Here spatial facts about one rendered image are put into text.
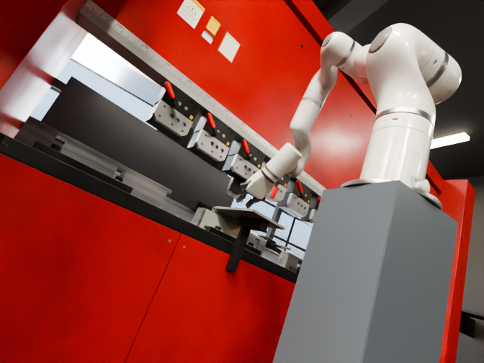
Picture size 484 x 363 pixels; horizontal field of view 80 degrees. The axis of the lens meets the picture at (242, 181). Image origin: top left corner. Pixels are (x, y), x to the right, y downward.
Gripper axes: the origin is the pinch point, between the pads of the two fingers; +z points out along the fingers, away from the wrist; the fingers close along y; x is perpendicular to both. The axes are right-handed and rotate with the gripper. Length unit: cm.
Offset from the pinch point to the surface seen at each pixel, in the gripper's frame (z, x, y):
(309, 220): -5, -12, -51
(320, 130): -45, -43, -36
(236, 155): -11.0, -15.2, 9.8
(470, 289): -34, -61, -421
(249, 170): -8.9, -14.1, -0.1
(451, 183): -94, -74, -215
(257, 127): -24.9, -26.6, 5.0
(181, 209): 28.7, -17.5, 11.0
